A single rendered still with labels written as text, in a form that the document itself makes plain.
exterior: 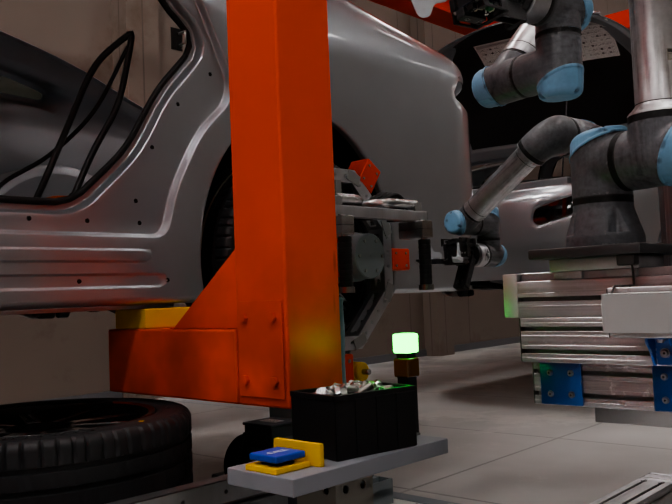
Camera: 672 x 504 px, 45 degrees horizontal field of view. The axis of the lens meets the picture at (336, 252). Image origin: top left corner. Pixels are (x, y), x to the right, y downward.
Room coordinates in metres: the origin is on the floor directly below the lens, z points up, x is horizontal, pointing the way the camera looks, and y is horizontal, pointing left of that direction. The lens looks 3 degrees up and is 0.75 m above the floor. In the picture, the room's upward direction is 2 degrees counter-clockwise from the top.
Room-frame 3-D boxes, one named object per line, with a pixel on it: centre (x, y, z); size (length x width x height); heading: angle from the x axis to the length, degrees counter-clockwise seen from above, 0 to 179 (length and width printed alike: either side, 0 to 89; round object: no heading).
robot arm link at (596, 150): (1.58, -0.54, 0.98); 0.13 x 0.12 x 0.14; 34
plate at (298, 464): (1.41, 0.12, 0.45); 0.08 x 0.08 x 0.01; 47
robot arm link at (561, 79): (1.34, -0.38, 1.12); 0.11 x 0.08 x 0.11; 34
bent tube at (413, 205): (2.34, -0.13, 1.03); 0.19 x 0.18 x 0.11; 47
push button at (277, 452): (1.41, 0.12, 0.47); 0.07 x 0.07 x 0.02; 47
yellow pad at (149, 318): (2.08, 0.48, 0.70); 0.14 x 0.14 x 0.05; 47
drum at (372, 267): (2.31, -0.02, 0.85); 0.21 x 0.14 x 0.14; 47
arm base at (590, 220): (1.59, -0.53, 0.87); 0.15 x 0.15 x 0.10
